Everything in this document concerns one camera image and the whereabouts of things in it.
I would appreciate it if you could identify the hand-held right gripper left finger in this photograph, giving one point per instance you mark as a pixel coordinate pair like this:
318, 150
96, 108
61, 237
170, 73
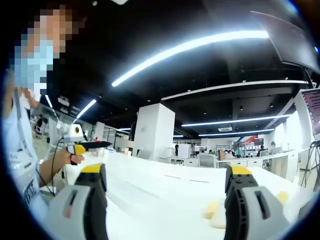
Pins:
75, 212

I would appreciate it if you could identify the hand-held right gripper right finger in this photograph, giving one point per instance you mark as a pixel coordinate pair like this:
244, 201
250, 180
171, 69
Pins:
250, 212

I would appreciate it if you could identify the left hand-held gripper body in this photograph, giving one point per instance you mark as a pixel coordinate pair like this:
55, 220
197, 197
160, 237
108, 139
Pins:
75, 136

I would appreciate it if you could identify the clear lid with yellow latches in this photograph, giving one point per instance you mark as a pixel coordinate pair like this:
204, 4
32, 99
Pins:
211, 208

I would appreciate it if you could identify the person's left hand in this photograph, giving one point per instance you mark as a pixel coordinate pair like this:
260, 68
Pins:
65, 158

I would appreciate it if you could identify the long ceiling light strip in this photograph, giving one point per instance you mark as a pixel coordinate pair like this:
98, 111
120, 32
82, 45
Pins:
225, 35
86, 108
48, 101
237, 121
237, 132

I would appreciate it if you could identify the white chest device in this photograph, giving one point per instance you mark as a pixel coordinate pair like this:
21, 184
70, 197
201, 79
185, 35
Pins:
20, 162

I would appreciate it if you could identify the person in light blue shirt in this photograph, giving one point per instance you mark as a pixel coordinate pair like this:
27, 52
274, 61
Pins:
12, 130

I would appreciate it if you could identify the grey office chair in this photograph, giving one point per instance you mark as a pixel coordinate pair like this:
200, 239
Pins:
207, 161

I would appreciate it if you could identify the white cabinet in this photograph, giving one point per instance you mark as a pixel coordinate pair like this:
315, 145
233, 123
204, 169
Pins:
184, 151

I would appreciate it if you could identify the black laptop stand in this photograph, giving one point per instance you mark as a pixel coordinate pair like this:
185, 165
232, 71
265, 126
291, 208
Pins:
314, 144

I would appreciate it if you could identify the open laptop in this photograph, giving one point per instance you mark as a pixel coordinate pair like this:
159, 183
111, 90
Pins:
313, 112

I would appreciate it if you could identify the black hanging monitor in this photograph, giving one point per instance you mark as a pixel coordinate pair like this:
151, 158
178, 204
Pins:
290, 40

